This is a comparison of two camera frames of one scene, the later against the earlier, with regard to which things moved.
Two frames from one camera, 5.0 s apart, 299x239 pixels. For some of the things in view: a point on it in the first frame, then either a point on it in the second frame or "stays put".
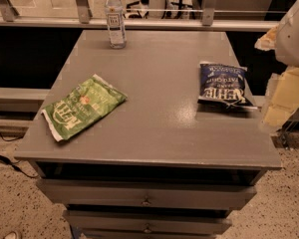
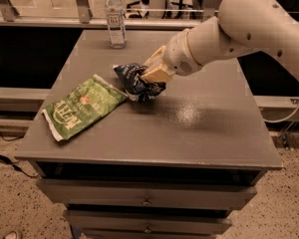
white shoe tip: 11,235 stays put
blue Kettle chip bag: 223,85 -> 136,87
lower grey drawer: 149,222 stays put
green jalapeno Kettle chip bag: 90,100 stays put
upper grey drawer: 146,194 stays put
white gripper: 294,39 -> 177,59
